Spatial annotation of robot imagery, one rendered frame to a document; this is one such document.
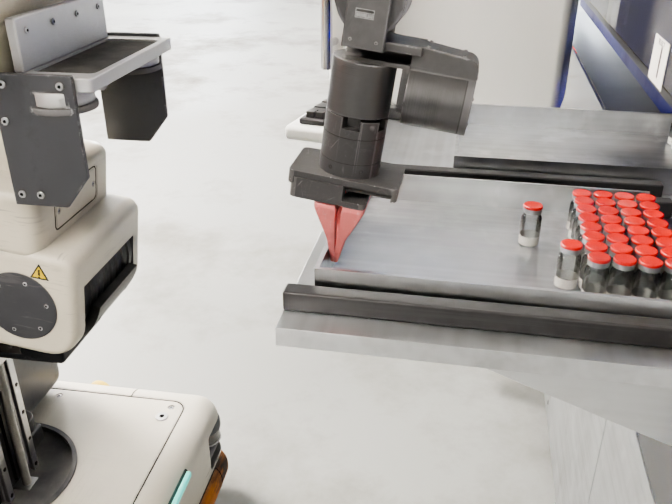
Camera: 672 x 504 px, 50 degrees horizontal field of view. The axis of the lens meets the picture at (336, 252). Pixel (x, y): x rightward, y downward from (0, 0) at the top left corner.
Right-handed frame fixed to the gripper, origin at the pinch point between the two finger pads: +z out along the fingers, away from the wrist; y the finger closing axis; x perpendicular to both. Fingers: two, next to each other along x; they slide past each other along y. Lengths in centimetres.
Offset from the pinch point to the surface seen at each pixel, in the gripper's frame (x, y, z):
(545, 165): 28.3, 21.9, -3.5
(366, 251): 5.2, 2.6, 2.0
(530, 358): -10.7, 19.0, 0.4
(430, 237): 9.9, 9.1, 1.1
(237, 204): 210, -70, 100
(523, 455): 76, 44, 85
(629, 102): 81, 42, -1
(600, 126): 54, 33, -3
